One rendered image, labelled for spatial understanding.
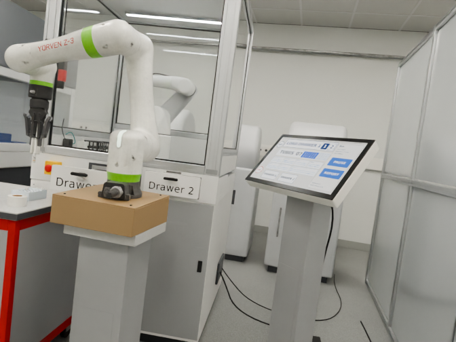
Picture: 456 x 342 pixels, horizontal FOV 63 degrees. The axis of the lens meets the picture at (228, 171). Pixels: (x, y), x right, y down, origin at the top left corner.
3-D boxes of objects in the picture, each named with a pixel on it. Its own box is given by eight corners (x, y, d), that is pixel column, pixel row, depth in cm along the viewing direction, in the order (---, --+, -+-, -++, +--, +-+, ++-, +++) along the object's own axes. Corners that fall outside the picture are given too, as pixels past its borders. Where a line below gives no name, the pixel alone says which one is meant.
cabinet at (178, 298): (198, 355, 194) (217, 205, 189) (16, 321, 205) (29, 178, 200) (222, 289, 289) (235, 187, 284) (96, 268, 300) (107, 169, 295)
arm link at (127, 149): (148, 179, 150) (154, 132, 148) (131, 184, 135) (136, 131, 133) (119, 174, 152) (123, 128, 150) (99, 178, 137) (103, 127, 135)
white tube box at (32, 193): (28, 201, 160) (28, 193, 160) (10, 198, 161) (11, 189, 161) (46, 197, 172) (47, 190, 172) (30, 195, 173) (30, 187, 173)
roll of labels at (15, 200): (6, 203, 151) (7, 193, 151) (26, 203, 154) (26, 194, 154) (6, 207, 145) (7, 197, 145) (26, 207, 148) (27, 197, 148)
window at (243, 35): (220, 148, 192) (241, -22, 187) (218, 147, 192) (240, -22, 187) (235, 149, 278) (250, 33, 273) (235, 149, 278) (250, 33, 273)
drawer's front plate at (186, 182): (197, 199, 188) (200, 178, 188) (142, 191, 192) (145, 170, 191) (198, 199, 190) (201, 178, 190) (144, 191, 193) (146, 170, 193)
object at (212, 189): (215, 205, 189) (218, 176, 188) (30, 178, 200) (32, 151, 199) (233, 187, 284) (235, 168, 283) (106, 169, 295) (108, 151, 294)
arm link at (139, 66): (165, 160, 162) (158, 36, 159) (150, 162, 147) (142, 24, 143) (138, 161, 165) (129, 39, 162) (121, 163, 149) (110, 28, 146)
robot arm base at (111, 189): (125, 206, 124) (127, 188, 123) (82, 201, 124) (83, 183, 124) (146, 194, 150) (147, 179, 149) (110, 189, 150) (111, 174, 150)
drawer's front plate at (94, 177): (112, 198, 160) (115, 173, 159) (49, 188, 163) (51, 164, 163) (113, 197, 162) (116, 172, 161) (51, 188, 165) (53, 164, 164)
